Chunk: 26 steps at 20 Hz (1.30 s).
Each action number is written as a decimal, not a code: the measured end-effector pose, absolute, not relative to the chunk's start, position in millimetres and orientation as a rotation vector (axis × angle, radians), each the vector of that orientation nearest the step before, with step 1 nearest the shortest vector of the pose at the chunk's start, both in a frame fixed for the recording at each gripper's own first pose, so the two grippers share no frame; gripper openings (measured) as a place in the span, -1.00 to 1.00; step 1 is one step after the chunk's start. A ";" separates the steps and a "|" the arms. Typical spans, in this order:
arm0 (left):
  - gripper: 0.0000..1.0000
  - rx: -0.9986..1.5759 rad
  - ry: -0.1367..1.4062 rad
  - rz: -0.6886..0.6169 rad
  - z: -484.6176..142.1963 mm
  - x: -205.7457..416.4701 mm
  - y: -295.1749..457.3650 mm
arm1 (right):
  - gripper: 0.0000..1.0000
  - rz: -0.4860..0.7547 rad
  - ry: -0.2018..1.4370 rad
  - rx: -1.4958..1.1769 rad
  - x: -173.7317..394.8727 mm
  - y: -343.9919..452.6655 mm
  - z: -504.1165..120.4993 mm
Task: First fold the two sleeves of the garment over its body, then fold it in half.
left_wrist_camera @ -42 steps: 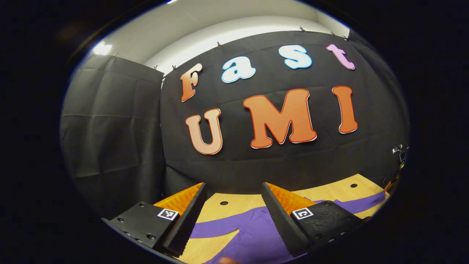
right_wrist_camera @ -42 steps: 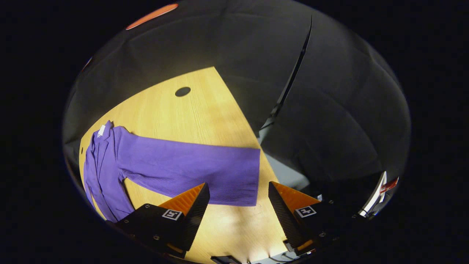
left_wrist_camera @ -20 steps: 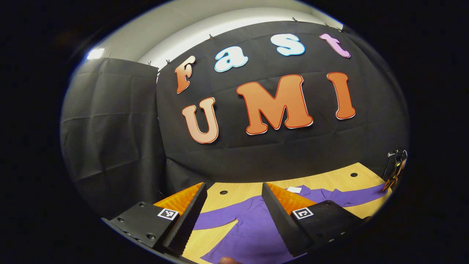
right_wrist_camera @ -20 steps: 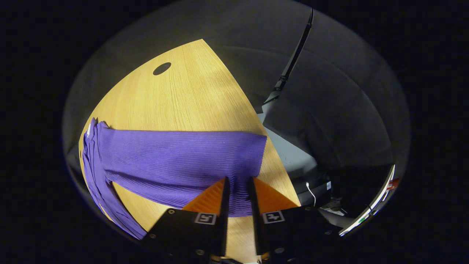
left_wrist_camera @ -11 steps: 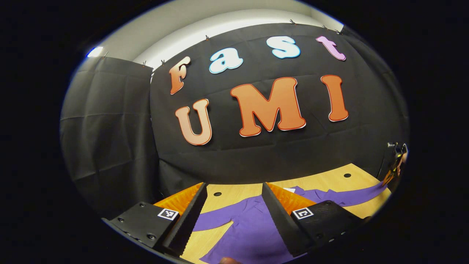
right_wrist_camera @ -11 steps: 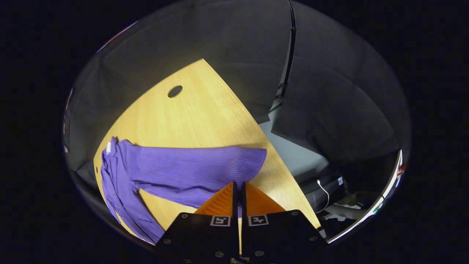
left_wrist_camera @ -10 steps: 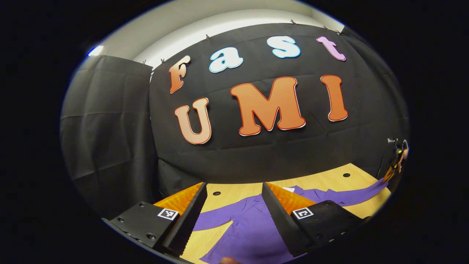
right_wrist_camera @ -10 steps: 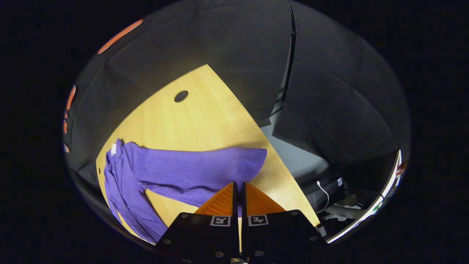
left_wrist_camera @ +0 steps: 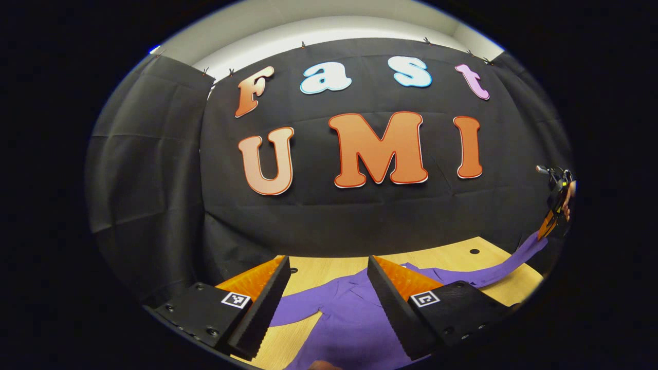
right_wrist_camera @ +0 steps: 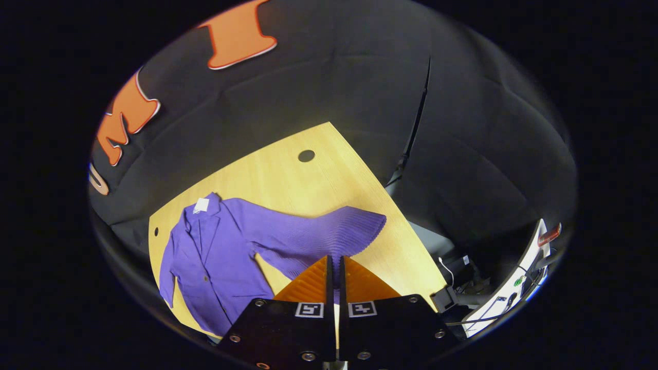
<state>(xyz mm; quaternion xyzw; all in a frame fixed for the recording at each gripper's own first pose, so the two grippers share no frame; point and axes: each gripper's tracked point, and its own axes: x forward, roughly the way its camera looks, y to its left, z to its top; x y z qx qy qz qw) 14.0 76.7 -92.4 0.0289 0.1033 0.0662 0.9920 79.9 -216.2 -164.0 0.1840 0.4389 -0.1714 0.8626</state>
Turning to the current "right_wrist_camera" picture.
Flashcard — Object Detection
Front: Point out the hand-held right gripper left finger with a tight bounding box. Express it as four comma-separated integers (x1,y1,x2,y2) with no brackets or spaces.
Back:
216,255,337,370

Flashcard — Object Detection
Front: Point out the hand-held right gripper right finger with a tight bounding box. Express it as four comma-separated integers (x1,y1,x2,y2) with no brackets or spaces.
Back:
338,255,458,368

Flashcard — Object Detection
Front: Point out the purple knit cardigan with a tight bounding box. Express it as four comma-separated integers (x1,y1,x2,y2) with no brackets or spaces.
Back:
158,192,387,337

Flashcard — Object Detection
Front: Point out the white panel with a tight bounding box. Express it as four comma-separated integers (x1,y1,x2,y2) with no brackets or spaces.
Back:
463,218,552,337

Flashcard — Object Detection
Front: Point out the black backdrop cloth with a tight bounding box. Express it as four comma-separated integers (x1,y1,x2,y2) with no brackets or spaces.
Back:
87,0,579,340

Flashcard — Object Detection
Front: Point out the white cable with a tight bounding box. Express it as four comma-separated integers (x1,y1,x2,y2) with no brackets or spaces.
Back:
438,256,455,286

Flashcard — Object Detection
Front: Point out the red handle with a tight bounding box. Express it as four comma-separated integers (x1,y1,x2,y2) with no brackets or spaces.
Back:
537,223,562,247

